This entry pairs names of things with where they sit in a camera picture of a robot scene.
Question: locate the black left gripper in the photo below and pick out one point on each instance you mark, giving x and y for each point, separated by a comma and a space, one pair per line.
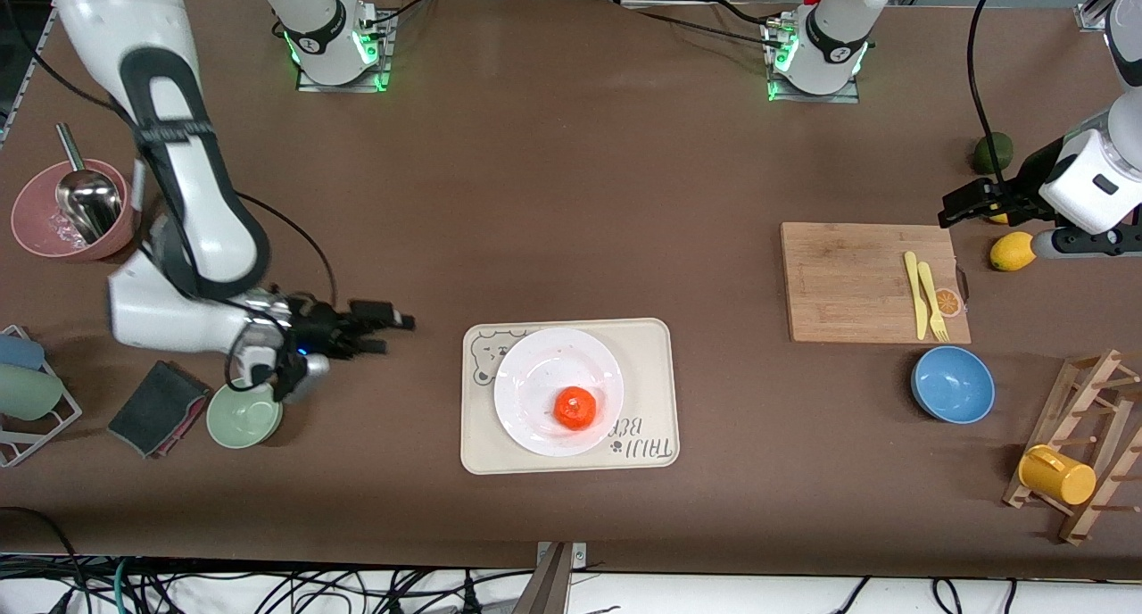
1018, 188

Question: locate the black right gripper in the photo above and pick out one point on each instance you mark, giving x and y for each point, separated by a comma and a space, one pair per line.
318, 326

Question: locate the white round plate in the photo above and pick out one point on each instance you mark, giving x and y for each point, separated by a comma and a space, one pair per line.
544, 369

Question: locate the orange fruit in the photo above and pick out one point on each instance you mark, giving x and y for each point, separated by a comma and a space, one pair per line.
575, 409

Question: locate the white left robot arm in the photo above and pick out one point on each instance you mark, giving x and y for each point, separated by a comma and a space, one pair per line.
834, 34

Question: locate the dark green avocado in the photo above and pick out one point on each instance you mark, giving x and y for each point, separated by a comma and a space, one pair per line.
988, 155

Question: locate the orange slice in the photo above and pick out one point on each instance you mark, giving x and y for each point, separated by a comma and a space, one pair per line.
948, 302

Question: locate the yellow plastic fork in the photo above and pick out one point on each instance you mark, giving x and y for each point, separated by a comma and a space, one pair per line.
933, 302

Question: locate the yellow plastic knife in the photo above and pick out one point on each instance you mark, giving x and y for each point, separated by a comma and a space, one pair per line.
917, 302

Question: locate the wooden cutting board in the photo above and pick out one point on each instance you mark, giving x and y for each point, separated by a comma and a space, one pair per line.
848, 284

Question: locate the pale green bowl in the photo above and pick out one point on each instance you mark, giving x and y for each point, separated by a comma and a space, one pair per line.
241, 422

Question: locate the blue bowl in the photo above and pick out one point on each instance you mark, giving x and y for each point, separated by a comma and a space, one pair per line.
953, 385

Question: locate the folded grey cloth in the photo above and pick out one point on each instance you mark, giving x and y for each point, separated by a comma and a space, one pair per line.
156, 409

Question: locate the cream tray with bear print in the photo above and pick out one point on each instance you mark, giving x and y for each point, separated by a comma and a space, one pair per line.
647, 355

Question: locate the wooden mug rack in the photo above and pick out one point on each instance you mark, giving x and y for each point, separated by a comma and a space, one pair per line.
1106, 453

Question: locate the yellow mug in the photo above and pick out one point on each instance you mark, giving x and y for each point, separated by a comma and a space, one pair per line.
1057, 477

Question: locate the metal scoop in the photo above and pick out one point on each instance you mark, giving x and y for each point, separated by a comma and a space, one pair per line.
89, 205

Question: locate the pink bowl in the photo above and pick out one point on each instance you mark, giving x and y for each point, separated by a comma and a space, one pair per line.
36, 230

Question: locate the pale green cup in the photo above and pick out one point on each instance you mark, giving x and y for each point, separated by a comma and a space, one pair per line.
27, 393

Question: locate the blue cup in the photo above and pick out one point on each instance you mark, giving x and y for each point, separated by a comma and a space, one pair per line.
20, 352

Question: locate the brown table cover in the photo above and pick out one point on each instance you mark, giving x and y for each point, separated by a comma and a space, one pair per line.
714, 507

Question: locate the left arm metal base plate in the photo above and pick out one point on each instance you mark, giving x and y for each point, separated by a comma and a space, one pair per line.
848, 98

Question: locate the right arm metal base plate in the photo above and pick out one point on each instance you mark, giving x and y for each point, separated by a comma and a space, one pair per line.
379, 78

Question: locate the metal table edge bracket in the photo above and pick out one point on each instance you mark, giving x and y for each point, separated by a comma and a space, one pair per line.
555, 578

